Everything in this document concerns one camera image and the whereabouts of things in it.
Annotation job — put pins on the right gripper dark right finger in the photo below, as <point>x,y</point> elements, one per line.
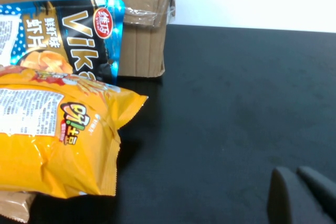
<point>321,184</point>

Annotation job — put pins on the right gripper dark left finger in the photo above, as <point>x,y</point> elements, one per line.
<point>288,203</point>

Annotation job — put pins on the large yellow fries snack bag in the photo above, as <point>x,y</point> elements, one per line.
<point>65,161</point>

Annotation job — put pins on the tan brown snack packet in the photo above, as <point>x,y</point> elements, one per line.
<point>13,205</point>

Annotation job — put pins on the empty taped cardboard box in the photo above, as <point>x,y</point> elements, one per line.
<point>141,45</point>

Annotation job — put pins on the blue Vika shrimp chips bag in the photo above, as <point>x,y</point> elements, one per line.
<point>78,37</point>

